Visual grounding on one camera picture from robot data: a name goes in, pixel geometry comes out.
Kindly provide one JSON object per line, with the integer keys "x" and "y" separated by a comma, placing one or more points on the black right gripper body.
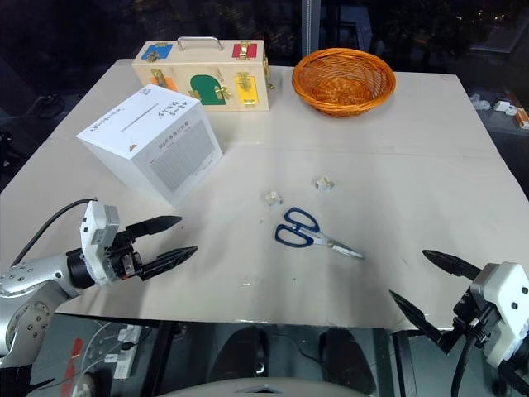
{"x": 472, "y": 311}

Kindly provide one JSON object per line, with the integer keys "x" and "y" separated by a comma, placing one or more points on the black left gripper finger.
{"x": 155, "y": 225}
{"x": 169, "y": 260}

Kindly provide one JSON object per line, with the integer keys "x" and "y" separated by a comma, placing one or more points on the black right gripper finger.
{"x": 452, "y": 264}
{"x": 417, "y": 318}

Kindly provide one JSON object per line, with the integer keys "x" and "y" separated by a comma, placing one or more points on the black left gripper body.
{"x": 124, "y": 260}

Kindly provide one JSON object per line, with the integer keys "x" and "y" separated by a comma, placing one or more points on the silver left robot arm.
{"x": 25, "y": 278}

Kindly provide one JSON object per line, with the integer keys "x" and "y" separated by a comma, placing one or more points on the white cardboard box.
{"x": 144, "y": 136}

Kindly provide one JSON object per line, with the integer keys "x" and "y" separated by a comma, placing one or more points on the black table leg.
{"x": 163, "y": 355}
{"x": 407, "y": 364}

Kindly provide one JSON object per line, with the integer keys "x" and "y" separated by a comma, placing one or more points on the white power strip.
{"x": 124, "y": 351}

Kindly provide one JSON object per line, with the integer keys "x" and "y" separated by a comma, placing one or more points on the small clear cube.
{"x": 323, "y": 183}
{"x": 273, "y": 198}

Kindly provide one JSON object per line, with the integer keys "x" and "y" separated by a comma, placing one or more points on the grey robot torso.
{"x": 264, "y": 388}

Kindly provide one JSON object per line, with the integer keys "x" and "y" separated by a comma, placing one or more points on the orange and white small box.
{"x": 522, "y": 119}

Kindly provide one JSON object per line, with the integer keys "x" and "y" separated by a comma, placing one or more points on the small white connector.
{"x": 506, "y": 106}
{"x": 479, "y": 101}

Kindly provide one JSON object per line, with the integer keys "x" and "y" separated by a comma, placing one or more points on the orange wicker basket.
{"x": 344, "y": 84}

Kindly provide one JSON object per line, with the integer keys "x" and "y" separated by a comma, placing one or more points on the grey metal pole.
{"x": 311, "y": 29}

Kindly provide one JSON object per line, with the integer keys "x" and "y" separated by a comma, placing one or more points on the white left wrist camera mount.
{"x": 93, "y": 231}

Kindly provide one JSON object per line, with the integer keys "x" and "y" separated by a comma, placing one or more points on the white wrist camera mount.
{"x": 93, "y": 231}
{"x": 511, "y": 289}

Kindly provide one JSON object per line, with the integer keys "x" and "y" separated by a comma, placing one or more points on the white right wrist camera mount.
{"x": 511, "y": 289}

